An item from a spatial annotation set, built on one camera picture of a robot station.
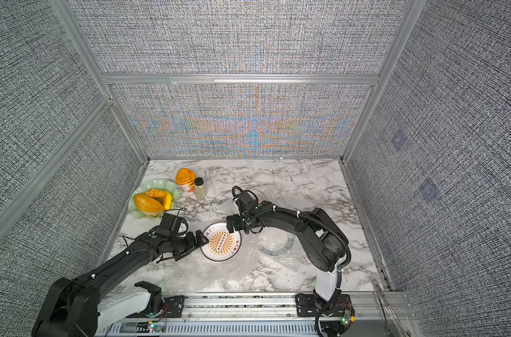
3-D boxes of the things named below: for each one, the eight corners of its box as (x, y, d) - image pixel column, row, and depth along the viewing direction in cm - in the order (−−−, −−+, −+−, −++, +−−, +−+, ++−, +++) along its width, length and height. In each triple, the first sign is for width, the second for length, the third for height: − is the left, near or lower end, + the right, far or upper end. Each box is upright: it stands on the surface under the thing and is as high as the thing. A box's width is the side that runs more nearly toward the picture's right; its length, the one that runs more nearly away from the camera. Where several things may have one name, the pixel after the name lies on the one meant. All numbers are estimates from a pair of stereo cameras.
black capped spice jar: (197, 198, 105) (193, 185, 97) (199, 189, 108) (195, 177, 100) (205, 198, 105) (201, 185, 97) (206, 189, 108) (203, 177, 100)
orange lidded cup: (180, 194, 107) (174, 180, 98) (183, 181, 112) (178, 168, 104) (198, 194, 107) (193, 180, 98) (200, 181, 112) (196, 168, 104)
